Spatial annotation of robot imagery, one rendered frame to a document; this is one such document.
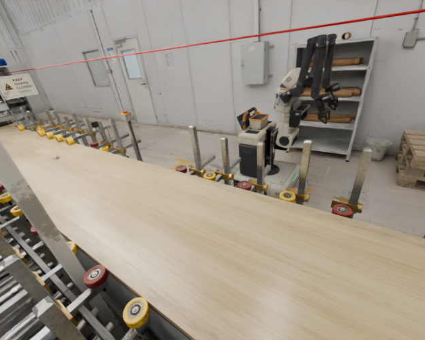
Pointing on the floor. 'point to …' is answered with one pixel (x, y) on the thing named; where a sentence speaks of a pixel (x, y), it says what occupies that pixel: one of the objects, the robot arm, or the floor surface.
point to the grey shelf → (327, 135)
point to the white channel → (42, 222)
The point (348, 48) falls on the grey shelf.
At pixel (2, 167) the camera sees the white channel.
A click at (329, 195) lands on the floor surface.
